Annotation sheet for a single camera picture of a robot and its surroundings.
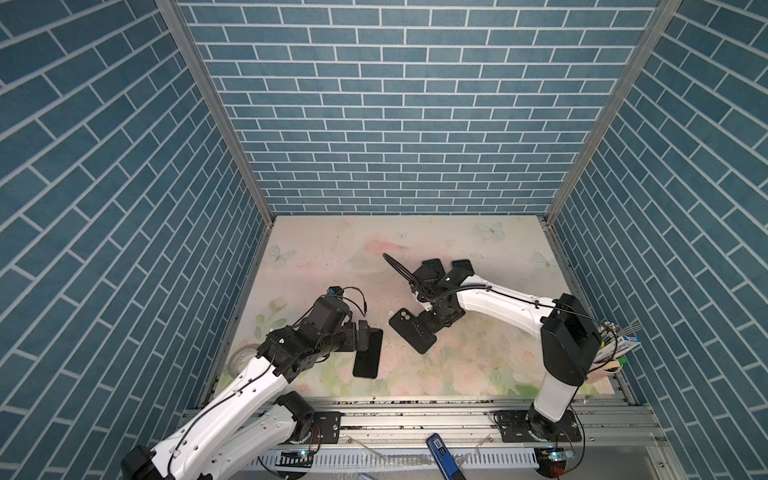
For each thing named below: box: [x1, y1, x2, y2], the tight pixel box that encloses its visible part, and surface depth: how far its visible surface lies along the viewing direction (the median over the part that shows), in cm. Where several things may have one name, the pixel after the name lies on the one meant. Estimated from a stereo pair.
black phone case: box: [389, 308, 437, 355], surface depth 93 cm
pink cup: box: [586, 363, 622, 384], surface depth 74 cm
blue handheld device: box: [426, 433, 466, 480], surface depth 70 cm
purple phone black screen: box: [353, 327, 384, 379], surface depth 86 cm
